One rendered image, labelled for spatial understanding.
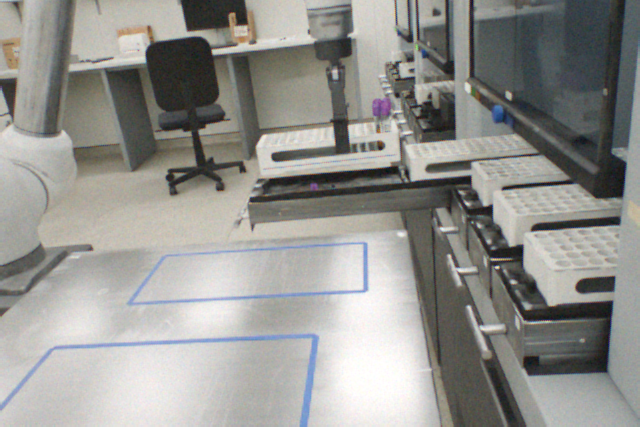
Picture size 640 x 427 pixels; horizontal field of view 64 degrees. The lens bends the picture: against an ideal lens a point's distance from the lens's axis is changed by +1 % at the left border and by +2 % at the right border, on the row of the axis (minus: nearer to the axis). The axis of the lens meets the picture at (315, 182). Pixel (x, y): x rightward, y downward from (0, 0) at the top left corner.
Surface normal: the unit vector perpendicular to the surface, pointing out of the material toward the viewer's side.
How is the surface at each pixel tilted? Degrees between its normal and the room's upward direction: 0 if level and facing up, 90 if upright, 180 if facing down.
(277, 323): 0
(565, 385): 0
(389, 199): 90
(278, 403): 0
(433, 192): 90
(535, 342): 90
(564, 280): 90
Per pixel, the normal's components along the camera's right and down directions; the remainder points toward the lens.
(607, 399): -0.12, -0.93
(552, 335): -0.06, 0.36
